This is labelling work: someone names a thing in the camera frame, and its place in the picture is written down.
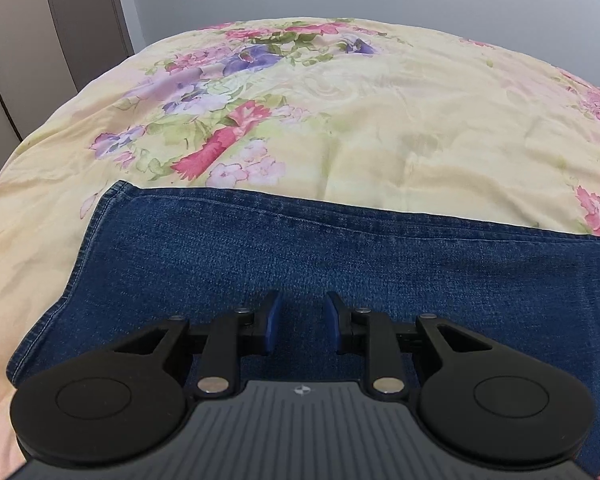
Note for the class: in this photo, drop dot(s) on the blue denim pants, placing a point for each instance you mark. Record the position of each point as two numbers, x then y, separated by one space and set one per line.
180 260

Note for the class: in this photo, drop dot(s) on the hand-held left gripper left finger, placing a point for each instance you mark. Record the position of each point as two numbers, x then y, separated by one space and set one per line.
271 322

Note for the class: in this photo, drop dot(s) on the yellow floral blanket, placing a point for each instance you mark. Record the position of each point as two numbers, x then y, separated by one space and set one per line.
380 135

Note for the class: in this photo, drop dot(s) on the grey-brown door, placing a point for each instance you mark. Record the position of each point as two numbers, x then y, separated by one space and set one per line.
87 15

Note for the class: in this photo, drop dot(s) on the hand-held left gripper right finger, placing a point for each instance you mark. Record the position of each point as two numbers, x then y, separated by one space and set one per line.
332 322

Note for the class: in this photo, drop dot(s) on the beige wardrobe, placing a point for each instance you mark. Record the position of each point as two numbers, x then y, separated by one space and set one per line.
15 60

